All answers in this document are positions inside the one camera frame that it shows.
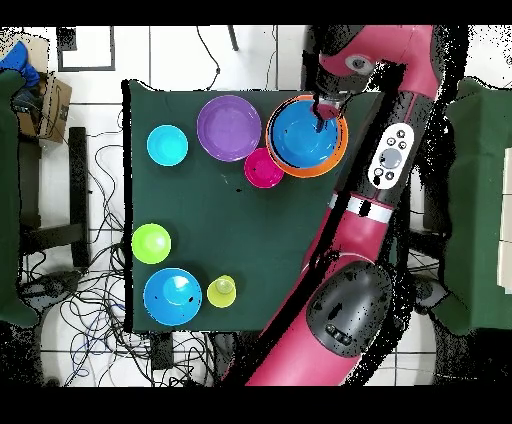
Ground black square floor frame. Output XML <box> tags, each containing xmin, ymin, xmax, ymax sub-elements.
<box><xmin>56</xmin><ymin>25</ymin><xmax>116</xmax><ymax>73</ymax></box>

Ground small green bowl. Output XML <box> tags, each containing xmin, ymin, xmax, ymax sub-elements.
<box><xmin>130</xmin><ymin>222</ymin><xmax>173</xmax><ymax>266</ymax></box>

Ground black bench frame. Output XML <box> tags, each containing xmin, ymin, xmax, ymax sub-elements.
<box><xmin>17</xmin><ymin>126</ymin><xmax>92</xmax><ymax>270</ymax></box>

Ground blue cloth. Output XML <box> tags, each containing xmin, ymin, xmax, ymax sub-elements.
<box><xmin>0</xmin><ymin>39</ymin><xmax>41</xmax><ymax>87</ymax></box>

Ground yellow cup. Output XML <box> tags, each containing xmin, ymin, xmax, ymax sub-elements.
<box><xmin>206</xmin><ymin>274</ymin><xmax>238</xmax><ymax>309</ymax></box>

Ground dark green tablecloth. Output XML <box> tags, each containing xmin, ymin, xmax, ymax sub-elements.
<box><xmin>121</xmin><ymin>78</ymin><xmax>410</xmax><ymax>334</ymax></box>

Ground large purple bowl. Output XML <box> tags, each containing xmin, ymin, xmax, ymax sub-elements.
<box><xmin>196</xmin><ymin>94</ymin><xmax>263</xmax><ymax>163</ymax></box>

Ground cardboard box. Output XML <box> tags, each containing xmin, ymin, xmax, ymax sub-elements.
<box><xmin>11</xmin><ymin>34</ymin><xmax>74</xmax><ymax>144</ymax></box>

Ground black floor cable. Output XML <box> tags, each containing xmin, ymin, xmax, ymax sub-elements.
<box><xmin>194</xmin><ymin>25</ymin><xmax>222</xmax><ymax>92</ymax></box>

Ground black stand base with knob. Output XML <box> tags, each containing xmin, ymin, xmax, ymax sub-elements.
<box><xmin>19</xmin><ymin>269</ymin><xmax>83</xmax><ymax>309</ymax></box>

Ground tangled floor cables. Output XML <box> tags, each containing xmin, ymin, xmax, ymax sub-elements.
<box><xmin>19</xmin><ymin>119</ymin><xmax>225</xmax><ymax>388</ymax></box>

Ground green covered side table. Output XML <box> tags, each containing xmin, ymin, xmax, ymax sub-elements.
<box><xmin>0</xmin><ymin>69</ymin><xmax>41</xmax><ymax>329</ymax></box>
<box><xmin>433</xmin><ymin>77</ymin><xmax>512</xmax><ymax>337</ymax></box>

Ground black side frame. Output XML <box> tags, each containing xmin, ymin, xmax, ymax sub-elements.
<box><xmin>421</xmin><ymin>179</ymin><xmax>455</xmax><ymax>233</ymax></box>

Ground large orange bowl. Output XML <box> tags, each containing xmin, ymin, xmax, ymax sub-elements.
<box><xmin>264</xmin><ymin>94</ymin><xmax>350</xmax><ymax>180</ymax></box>

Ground small red bowl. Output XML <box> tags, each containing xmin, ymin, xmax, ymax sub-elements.
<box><xmin>243</xmin><ymin>146</ymin><xmax>285</xmax><ymax>190</ymax></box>

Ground black power box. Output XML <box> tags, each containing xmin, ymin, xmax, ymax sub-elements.
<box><xmin>149</xmin><ymin>331</ymin><xmax>175</xmax><ymax>371</ymax></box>

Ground small light blue bowl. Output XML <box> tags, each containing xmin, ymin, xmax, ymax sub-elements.
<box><xmin>146</xmin><ymin>124</ymin><xmax>190</xmax><ymax>168</ymax></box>

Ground dark gray stand base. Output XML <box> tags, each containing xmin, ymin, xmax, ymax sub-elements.
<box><xmin>411</xmin><ymin>275</ymin><xmax>451</xmax><ymax>315</ymax></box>

